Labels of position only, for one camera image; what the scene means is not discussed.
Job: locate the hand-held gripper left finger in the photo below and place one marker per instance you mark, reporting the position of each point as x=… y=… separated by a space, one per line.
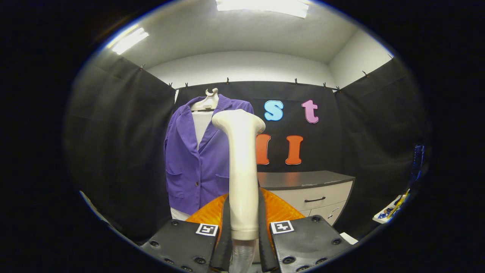
x=182 y=242

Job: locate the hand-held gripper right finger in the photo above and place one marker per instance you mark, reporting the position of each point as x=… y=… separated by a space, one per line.
x=307 y=239

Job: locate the white garment steamer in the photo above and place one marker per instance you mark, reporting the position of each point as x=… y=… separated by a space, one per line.
x=242 y=170

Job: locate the cream clothes hanger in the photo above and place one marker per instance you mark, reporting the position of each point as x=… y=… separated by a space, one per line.
x=206 y=104

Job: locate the white paper sheet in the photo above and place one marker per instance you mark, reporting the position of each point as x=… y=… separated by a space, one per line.
x=348 y=238

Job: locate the white cabinet with grey top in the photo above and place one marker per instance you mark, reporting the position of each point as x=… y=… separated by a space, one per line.
x=303 y=197

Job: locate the white tray of small items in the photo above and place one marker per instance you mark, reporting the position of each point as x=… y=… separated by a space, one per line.
x=390 y=210

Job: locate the white ironing form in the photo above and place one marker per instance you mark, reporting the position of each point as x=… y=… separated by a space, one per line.
x=201 y=127

